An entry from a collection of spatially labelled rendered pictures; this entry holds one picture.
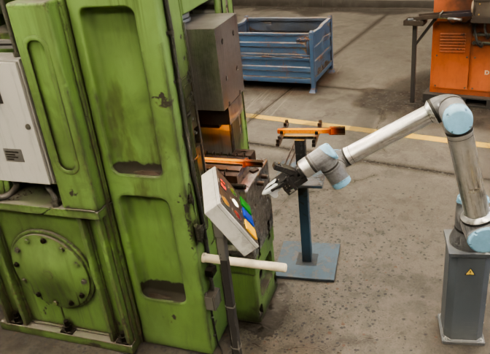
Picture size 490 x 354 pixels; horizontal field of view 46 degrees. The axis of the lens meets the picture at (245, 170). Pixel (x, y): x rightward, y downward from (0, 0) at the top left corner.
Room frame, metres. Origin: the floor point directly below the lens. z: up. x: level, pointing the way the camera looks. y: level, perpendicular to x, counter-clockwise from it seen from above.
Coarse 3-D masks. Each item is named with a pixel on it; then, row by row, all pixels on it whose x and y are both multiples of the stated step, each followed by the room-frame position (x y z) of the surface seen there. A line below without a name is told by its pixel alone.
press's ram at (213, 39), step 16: (192, 16) 2.90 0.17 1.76; (208, 16) 2.87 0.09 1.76; (224, 16) 2.83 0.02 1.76; (192, 32) 2.64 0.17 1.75; (208, 32) 2.61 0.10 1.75; (224, 32) 2.70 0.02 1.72; (192, 48) 2.65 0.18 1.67; (208, 48) 2.62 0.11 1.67; (224, 48) 2.68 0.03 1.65; (192, 64) 2.65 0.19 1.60; (208, 64) 2.62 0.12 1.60; (224, 64) 2.66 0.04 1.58; (240, 64) 2.86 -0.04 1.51; (208, 80) 2.63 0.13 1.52; (224, 80) 2.64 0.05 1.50; (240, 80) 2.83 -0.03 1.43; (208, 96) 2.63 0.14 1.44; (224, 96) 2.62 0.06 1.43
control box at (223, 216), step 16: (208, 176) 2.30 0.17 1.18; (208, 192) 2.16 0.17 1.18; (224, 192) 2.18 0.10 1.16; (208, 208) 2.04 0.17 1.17; (224, 208) 2.02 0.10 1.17; (240, 208) 2.20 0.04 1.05; (224, 224) 2.02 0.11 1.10; (240, 224) 2.03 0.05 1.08; (240, 240) 2.02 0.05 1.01; (256, 240) 2.06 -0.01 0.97
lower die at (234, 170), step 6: (210, 156) 2.89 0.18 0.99; (216, 156) 2.89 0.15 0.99; (222, 156) 2.88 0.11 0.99; (228, 156) 2.87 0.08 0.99; (234, 156) 2.86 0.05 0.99; (210, 162) 2.81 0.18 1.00; (216, 162) 2.80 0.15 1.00; (222, 162) 2.79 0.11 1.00; (222, 168) 2.74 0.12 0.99; (228, 168) 2.73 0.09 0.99; (234, 168) 2.72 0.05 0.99; (240, 168) 2.72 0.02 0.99; (246, 168) 2.79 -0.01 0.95; (222, 174) 2.68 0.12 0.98; (228, 174) 2.68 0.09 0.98; (234, 174) 2.67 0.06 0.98; (240, 174) 2.70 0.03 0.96; (228, 180) 2.67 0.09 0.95; (234, 180) 2.65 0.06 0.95; (240, 180) 2.69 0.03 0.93
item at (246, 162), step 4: (208, 160) 2.82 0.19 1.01; (212, 160) 2.81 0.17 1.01; (216, 160) 2.81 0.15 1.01; (220, 160) 2.80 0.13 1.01; (224, 160) 2.80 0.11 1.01; (228, 160) 2.79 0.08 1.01; (232, 160) 2.79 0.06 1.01; (236, 160) 2.78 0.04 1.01; (240, 160) 2.78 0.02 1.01; (244, 160) 2.76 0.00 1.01; (248, 160) 2.76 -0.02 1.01; (252, 160) 2.75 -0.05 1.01; (256, 160) 2.75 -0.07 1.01; (260, 160) 2.74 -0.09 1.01; (244, 164) 2.74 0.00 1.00; (248, 164) 2.75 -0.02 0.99; (252, 164) 2.74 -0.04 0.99; (256, 164) 2.73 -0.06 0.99; (260, 164) 2.72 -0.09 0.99
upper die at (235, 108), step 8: (240, 96) 2.81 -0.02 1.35; (232, 104) 2.70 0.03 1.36; (240, 104) 2.80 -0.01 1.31; (200, 112) 2.71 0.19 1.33; (208, 112) 2.69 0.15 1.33; (216, 112) 2.67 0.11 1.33; (224, 112) 2.66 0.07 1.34; (232, 112) 2.69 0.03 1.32; (240, 112) 2.79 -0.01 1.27; (200, 120) 2.71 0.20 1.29; (208, 120) 2.69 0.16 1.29; (216, 120) 2.68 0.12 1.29; (224, 120) 2.66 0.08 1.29; (232, 120) 2.68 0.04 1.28
